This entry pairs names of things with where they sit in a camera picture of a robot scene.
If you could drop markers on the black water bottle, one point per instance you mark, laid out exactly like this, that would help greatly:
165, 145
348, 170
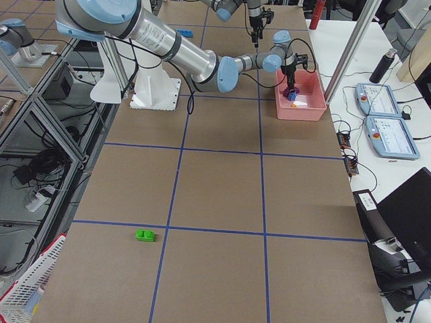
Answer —
383, 66

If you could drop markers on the teach pendant tablet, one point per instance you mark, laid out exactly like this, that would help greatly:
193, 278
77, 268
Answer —
376, 99
391, 138

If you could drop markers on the upper teach pendant tablet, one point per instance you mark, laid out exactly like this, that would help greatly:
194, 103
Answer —
376, 99

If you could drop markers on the aluminium frame rack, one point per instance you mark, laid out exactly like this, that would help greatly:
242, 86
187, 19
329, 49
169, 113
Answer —
51, 135

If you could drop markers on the green block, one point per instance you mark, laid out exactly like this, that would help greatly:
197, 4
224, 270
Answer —
145, 235

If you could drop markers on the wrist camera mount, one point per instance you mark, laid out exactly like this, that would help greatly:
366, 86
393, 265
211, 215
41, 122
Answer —
267, 15
301, 60

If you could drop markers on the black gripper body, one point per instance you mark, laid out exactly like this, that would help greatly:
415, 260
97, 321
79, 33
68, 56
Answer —
289, 70
254, 21

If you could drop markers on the purple block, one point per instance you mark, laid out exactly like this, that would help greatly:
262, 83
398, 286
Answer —
285, 92

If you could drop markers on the lower teach pendant tablet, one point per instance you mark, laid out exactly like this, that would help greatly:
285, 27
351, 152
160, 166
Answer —
391, 138

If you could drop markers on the black laptop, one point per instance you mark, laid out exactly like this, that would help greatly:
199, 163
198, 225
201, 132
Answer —
406, 211

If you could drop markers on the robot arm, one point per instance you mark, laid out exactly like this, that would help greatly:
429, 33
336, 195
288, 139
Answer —
224, 10
208, 72

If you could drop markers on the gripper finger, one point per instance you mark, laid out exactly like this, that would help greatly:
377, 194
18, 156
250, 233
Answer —
256, 35
291, 84

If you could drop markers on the aluminium frame post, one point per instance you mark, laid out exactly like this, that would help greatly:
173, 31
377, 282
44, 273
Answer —
361, 27

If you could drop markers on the small blue block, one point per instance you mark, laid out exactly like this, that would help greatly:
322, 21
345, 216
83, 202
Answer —
292, 96

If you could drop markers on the long blue four-stud block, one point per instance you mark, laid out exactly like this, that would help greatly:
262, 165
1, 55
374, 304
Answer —
185, 32

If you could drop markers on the pink plastic box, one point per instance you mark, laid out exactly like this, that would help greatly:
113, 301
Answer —
310, 101

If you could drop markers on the white plastic basket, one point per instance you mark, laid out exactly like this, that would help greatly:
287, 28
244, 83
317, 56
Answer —
21, 300

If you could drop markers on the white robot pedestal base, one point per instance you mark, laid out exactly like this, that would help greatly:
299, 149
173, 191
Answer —
134, 74

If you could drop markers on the red cylinder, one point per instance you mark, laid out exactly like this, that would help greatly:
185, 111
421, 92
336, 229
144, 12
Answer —
316, 14

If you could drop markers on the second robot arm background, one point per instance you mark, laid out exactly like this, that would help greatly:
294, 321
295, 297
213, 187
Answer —
18, 43

